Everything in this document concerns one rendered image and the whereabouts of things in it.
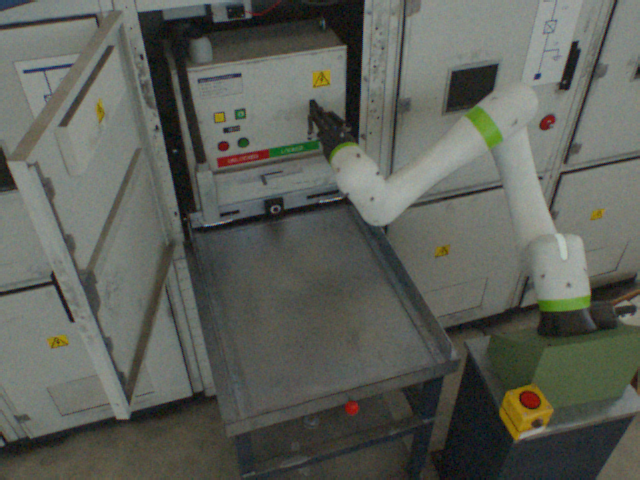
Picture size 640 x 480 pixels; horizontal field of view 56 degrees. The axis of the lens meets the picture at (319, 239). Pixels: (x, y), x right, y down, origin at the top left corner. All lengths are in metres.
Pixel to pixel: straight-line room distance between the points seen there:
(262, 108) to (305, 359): 0.72
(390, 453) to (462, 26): 1.40
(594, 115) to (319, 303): 1.19
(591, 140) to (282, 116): 1.15
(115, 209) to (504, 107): 0.97
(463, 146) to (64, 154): 0.93
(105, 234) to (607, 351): 1.19
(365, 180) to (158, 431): 1.46
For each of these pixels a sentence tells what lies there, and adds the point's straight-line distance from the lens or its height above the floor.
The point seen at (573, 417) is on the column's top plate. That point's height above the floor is 0.75.
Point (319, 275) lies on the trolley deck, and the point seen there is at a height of 0.85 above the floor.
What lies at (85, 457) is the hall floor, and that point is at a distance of 2.55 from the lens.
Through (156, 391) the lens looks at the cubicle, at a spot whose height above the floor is 0.15.
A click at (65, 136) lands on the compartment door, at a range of 1.21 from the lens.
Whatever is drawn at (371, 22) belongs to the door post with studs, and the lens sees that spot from 1.72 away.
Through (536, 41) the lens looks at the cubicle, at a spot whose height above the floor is 1.35.
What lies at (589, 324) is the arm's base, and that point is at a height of 0.97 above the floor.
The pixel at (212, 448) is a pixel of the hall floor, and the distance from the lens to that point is 2.44.
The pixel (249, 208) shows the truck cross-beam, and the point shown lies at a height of 0.90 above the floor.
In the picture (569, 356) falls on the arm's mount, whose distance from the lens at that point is 1.53.
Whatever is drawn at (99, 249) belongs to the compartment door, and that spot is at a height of 1.24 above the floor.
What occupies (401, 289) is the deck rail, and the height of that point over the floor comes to 0.85.
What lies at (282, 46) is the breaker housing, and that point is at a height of 1.39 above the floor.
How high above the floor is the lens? 2.11
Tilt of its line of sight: 42 degrees down
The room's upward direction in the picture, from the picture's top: 1 degrees counter-clockwise
